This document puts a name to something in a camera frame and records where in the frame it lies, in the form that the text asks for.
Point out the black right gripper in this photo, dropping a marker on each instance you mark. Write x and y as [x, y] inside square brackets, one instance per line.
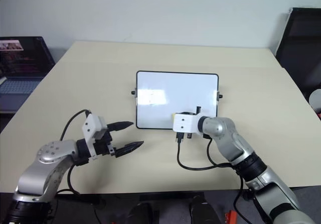
[189, 113]

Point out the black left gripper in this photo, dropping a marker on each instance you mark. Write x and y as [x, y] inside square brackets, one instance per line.
[104, 144]

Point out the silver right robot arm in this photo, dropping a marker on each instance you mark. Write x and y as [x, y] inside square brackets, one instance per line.
[240, 146]

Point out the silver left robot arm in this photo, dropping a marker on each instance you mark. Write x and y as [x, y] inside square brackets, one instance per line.
[50, 158]

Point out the black-framed tabletop whiteboard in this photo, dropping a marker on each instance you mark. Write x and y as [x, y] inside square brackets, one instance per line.
[175, 88]

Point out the dark rounded shape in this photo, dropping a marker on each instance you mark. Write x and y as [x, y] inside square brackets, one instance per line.
[140, 212]
[201, 211]

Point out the orange plastic object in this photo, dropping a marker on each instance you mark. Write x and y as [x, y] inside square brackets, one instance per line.
[231, 217]

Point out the black flat panel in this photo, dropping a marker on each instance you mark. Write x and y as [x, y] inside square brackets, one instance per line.
[301, 53]

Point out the open blue laptop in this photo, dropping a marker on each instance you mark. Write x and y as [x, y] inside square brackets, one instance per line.
[20, 83]

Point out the grey round object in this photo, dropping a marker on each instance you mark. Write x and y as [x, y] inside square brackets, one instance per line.
[316, 98]

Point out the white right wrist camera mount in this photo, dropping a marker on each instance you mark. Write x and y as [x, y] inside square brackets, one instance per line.
[185, 123]

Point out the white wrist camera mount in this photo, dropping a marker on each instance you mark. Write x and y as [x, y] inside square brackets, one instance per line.
[90, 124]
[185, 123]

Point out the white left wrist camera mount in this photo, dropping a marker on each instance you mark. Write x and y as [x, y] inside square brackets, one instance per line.
[90, 124]

